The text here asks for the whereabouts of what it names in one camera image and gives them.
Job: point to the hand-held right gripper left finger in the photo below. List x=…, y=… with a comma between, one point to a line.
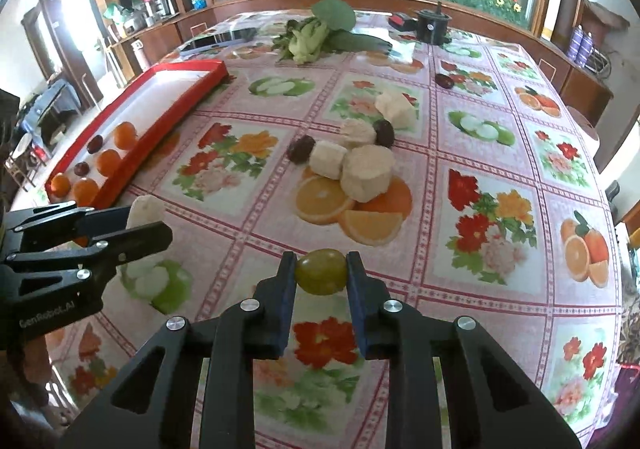
x=280, y=309

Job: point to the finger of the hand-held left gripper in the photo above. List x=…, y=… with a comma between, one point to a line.
x=105, y=225
x=145, y=241

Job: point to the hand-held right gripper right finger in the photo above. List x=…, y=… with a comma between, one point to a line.
x=360, y=314

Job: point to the mandarin orange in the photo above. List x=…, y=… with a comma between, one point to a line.
x=125, y=135
x=108, y=161
x=60, y=184
x=84, y=191

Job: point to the green grape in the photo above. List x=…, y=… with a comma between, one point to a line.
x=320, y=271

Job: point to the dried red date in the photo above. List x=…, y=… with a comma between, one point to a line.
x=82, y=169
x=385, y=132
x=95, y=144
x=444, y=80
x=301, y=149

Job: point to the red rimmed white tray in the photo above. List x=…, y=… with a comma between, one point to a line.
x=165, y=94

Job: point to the floral printed tablecloth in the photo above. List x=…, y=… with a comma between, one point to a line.
x=415, y=239

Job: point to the smartphone with blue case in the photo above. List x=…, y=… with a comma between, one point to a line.
x=220, y=41

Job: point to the green leafy vegetable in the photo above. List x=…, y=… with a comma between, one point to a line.
x=310, y=41

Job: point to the red and black box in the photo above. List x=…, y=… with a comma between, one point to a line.
x=404, y=21

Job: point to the black round container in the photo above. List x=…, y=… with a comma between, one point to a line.
x=432, y=26

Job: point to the purple spray can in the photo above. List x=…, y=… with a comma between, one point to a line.
x=586, y=49
x=575, y=44

